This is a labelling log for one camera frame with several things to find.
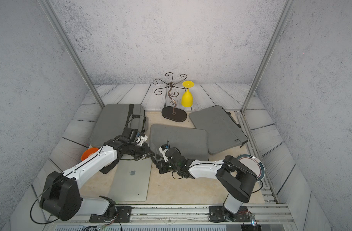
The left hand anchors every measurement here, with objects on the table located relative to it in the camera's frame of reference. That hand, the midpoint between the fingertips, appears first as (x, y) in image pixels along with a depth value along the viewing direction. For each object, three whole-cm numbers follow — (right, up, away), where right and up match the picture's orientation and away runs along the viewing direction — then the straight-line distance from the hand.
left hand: (157, 154), depth 80 cm
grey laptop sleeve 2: (+44, +10, +24) cm, 51 cm away
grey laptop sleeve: (+21, +4, +15) cm, 26 cm away
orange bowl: (-45, -1, +12) cm, 47 cm away
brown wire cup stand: (+6, +25, +36) cm, 44 cm away
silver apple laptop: (-16, -16, +5) cm, 23 cm away
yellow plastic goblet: (+17, +34, +15) cm, 41 cm away
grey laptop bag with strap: (-38, +21, +30) cm, 53 cm away
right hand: (-1, -7, +1) cm, 7 cm away
